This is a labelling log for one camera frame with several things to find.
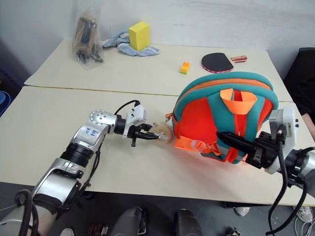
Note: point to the clear plastic bag of parts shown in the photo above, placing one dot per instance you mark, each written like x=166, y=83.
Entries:
x=86, y=39

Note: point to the light blue towel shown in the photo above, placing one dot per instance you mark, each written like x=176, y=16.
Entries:
x=123, y=46

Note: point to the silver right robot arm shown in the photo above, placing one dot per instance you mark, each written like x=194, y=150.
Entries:
x=307, y=159

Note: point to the white sneaker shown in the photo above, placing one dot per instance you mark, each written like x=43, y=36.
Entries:
x=242, y=211
x=304, y=214

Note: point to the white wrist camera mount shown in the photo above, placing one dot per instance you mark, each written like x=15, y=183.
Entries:
x=289, y=127
x=137, y=114

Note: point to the blue ribbed container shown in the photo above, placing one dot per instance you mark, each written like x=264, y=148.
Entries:
x=5, y=100

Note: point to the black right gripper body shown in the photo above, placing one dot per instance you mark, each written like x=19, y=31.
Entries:
x=264, y=150

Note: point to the small beige plush toy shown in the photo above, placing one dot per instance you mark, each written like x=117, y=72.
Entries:
x=163, y=129

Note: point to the orange and teal backpack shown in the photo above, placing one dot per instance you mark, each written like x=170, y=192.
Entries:
x=197, y=115

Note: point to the silver robot torso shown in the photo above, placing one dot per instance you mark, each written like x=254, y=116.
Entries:
x=9, y=221

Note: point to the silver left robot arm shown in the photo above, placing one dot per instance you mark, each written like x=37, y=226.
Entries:
x=86, y=135

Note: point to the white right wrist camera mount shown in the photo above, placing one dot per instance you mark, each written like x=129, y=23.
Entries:
x=289, y=127

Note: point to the dark rounded shape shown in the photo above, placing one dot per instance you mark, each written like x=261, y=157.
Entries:
x=130, y=222

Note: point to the black table tennis paddle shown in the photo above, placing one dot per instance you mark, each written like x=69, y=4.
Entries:
x=216, y=61

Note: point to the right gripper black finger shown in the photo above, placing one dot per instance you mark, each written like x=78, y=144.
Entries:
x=240, y=147
x=237, y=138

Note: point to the bystander bare leg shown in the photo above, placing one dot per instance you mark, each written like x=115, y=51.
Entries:
x=308, y=123

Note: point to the yellow sponge block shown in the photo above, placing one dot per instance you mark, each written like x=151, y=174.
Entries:
x=139, y=35

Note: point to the yellow orange green toy block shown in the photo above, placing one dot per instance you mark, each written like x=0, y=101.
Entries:
x=185, y=68

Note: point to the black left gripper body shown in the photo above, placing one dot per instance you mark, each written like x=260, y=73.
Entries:
x=136, y=132

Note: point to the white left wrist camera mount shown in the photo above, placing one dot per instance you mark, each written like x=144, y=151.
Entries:
x=137, y=114

